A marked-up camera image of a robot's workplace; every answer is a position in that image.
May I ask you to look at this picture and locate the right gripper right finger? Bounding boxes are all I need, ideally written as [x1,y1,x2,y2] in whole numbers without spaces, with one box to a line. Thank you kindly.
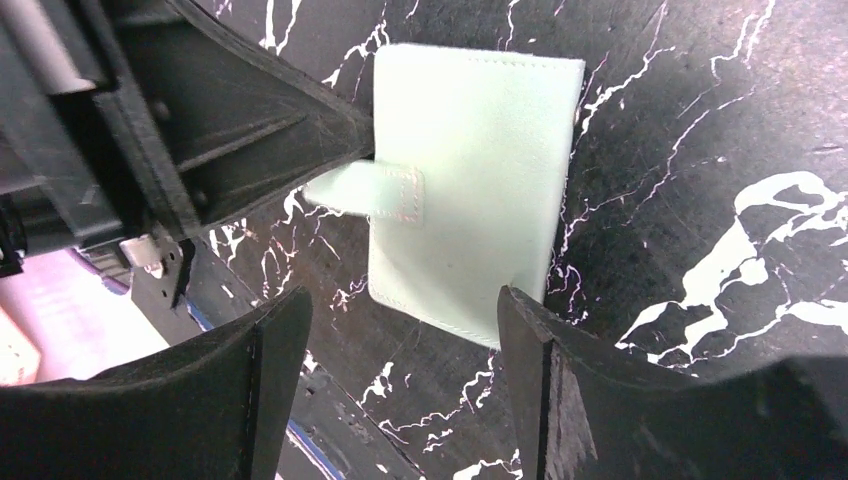
[497,286,847,479]

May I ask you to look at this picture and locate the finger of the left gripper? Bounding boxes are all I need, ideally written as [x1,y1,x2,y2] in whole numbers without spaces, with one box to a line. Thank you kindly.
[92,1,374,239]

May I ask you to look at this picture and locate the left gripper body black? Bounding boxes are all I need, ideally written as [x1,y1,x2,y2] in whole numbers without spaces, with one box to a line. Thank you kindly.
[0,0,200,280]

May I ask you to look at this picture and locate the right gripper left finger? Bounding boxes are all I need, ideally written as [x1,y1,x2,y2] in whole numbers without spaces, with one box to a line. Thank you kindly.
[1,287,313,479]

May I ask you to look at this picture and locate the green card holder wallet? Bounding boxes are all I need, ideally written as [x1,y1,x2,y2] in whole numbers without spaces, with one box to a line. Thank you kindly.
[303,44,585,349]

